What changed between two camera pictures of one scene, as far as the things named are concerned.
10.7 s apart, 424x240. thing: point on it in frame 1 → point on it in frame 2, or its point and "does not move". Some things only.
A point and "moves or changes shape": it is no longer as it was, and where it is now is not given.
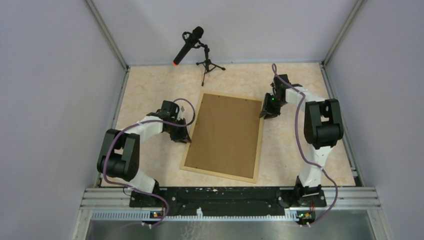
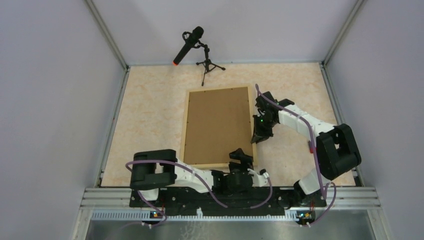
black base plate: (227, 201) does not move
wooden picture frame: (226, 138) moves or changes shape
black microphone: (191, 40) does not move
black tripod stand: (207, 64) does not move
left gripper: (184, 139) → (246, 161)
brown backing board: (225, 137) moves or changes shape
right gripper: (265, 111) → (260, 135)
